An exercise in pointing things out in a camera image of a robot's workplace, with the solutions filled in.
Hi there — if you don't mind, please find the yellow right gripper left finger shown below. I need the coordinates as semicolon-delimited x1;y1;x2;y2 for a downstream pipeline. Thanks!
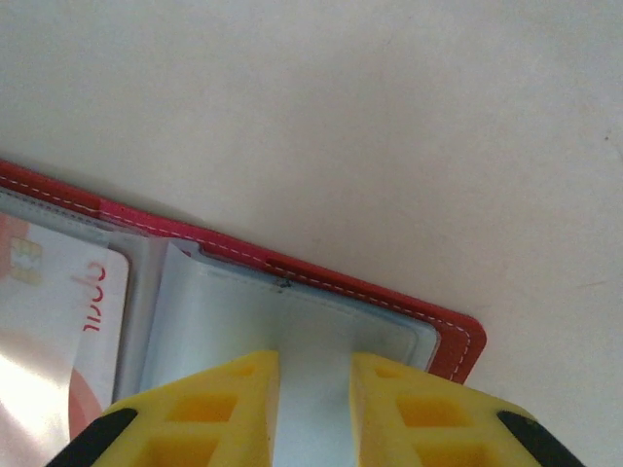
48;348;282;467

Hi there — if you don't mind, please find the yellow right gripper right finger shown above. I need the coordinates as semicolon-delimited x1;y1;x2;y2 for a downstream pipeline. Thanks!
349;351;591;467

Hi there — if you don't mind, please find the white pink april card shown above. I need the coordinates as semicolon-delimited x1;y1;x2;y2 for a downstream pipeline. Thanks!
0;213;131;442

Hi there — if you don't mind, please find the red card holder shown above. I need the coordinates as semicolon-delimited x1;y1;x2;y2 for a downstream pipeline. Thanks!
0;158;488;467

